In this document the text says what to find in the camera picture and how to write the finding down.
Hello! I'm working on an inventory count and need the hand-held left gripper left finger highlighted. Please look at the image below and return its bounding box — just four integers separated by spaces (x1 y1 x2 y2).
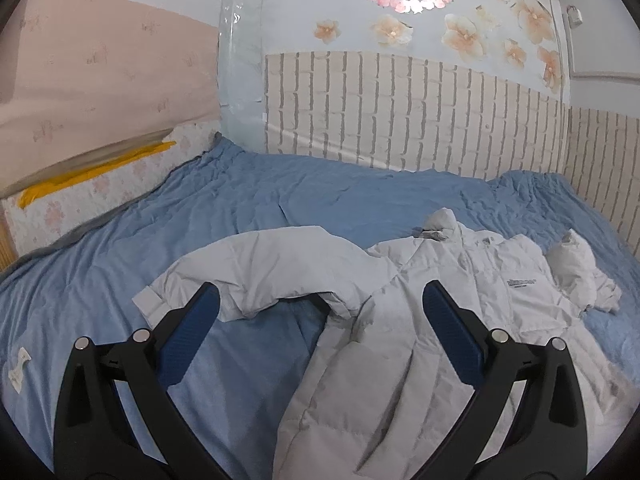
52 281 236 480

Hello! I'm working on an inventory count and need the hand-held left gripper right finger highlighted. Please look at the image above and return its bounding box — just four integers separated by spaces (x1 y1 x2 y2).
422 280 588 480

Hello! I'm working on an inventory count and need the white puffer jacket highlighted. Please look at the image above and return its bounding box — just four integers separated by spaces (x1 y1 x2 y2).
132 208 623 480

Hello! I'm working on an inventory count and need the floral mattress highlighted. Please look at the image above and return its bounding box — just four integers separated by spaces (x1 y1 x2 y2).
5 121 223 261

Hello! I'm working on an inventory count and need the blue blanket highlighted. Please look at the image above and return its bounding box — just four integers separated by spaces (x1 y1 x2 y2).
0 132 640 480

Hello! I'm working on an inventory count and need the white blanket tag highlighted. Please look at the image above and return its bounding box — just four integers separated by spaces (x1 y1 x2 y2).
9 346 32 393

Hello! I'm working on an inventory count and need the yellow strip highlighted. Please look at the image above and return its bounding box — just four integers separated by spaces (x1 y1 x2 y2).
17 141 176 208

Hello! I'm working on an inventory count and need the wooden bed board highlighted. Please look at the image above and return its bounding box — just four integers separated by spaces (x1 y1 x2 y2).
0 212 18 273

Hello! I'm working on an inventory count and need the clear plastic sheet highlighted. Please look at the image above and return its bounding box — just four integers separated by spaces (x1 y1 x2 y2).
217 0 268 153

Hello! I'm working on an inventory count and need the pink padded headboard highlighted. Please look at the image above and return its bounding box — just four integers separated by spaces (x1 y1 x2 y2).
0 0 223 196

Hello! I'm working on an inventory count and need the group of flower wall stickers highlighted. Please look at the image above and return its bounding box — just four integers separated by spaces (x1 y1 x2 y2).
312 0 566 93

